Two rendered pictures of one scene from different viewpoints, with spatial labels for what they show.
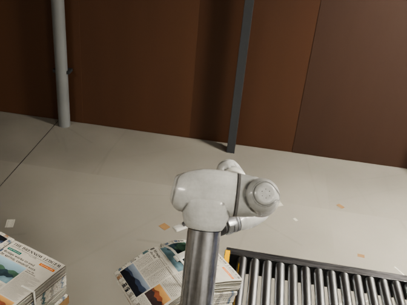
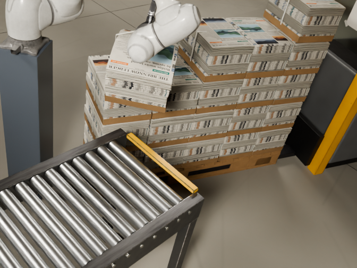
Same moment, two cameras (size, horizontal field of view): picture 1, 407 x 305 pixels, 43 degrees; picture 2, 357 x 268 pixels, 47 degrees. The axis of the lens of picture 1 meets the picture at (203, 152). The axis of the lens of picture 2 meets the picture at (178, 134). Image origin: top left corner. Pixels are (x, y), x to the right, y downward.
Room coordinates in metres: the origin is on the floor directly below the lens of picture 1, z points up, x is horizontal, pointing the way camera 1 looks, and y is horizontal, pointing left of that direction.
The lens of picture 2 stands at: (2.59, -1.29, 2.03)
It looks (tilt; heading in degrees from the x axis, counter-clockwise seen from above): 38 degrees down; 120
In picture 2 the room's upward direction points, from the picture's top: 14 degrees clockwise
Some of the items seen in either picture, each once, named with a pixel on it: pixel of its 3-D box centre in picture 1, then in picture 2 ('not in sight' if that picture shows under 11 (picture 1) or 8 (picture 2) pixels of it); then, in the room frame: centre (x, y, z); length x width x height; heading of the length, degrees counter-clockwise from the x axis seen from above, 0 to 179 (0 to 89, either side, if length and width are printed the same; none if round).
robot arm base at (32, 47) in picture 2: not in sight; (23, 40); (1.01, -0.23, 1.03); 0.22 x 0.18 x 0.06; 121
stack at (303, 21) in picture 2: not in sight; (274, 83); (1.78, 1.25, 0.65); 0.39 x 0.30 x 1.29; 153
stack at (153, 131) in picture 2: not in sight; (177, 120); (1.45, 0.61, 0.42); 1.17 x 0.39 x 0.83; 63
